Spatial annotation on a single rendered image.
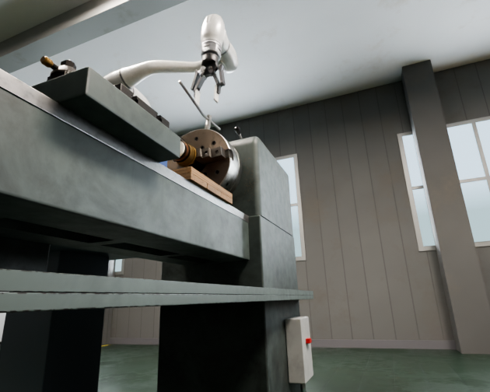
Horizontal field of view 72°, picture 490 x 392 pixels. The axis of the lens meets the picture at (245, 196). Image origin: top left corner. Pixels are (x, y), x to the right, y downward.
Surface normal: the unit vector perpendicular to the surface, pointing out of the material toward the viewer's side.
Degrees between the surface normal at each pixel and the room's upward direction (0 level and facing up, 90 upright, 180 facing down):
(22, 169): 90
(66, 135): 90
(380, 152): 90
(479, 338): 90
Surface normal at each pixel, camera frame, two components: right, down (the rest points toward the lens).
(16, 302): 0.93, -0.14
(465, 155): -0.38, -0.26
